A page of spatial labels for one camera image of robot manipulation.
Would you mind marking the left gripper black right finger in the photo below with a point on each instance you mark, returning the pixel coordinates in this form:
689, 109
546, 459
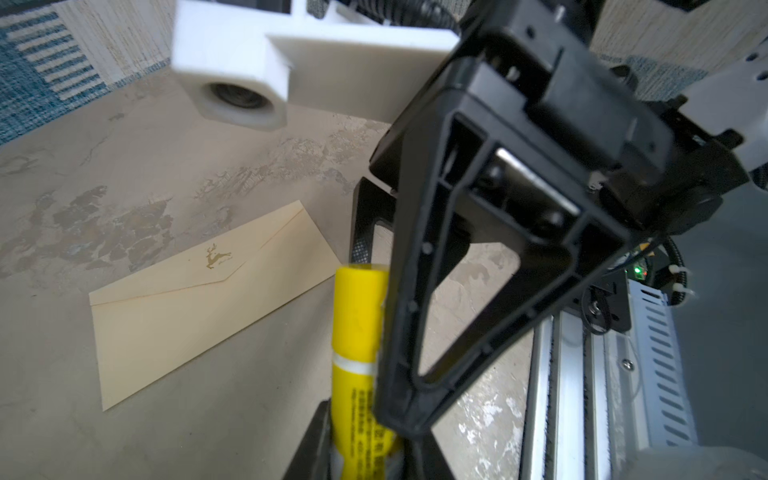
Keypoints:
424, 460

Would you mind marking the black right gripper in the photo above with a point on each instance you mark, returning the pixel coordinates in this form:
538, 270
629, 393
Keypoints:
521, 168

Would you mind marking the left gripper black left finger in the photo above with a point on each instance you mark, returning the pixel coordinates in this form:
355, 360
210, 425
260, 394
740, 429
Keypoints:
311, 460

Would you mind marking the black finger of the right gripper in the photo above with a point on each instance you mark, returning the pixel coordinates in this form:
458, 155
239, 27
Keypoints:
372, 207

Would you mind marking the yellow glue stick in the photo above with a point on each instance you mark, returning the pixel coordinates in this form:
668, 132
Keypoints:
361, 448

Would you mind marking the manila paper envelope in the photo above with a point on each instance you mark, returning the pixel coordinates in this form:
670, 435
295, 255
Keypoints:
155, 320

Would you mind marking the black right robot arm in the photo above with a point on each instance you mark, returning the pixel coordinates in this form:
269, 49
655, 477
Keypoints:
733, 98

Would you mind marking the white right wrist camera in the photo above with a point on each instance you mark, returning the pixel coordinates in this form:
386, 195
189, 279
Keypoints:
244, 66

